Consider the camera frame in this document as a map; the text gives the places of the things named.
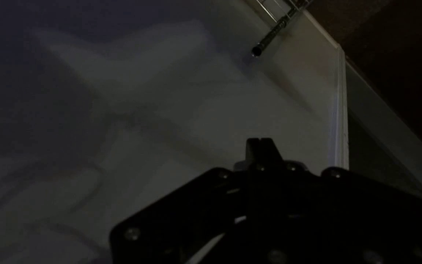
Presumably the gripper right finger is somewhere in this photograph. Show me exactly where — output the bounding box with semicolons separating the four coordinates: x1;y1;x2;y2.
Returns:
261;138;422;264

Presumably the metal wire shelf rack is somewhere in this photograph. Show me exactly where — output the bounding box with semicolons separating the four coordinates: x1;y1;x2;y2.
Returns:
251;0;314;58

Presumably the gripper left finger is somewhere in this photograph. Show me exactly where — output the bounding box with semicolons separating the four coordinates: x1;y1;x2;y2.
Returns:
109;138;261;264

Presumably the white door frame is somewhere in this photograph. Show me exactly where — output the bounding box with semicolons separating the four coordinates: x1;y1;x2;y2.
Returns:
303;9;422;206

